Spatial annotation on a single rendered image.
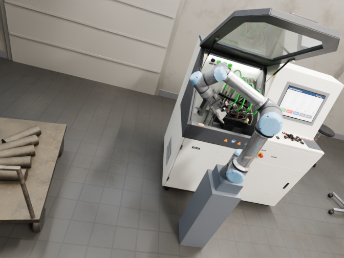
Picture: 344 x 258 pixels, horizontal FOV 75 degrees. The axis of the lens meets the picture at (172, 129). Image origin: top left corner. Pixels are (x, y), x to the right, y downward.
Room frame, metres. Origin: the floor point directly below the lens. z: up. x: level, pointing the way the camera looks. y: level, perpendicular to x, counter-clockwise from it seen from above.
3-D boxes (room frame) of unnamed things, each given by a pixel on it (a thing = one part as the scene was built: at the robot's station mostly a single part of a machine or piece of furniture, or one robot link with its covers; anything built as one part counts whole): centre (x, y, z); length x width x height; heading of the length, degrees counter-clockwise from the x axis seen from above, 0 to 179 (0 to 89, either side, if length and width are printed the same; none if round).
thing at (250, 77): (2.29, -0.58, 1.20); 0.13 x 0.03 x 0.31; 102
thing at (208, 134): (1.75, -0.45, 0.87); 0.62 x 0.04 x 0.16; 102
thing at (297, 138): (1.99, -1.15, 1.01); 0.23 x 0.11 x 0.06; 102
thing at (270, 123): (1.13, -0.49, 1.27); 0.15 x 0.12 x 0.55; 168
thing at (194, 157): (1.73, -0.45, 0.44); 0.65 x 0.02 x 0.68; 102
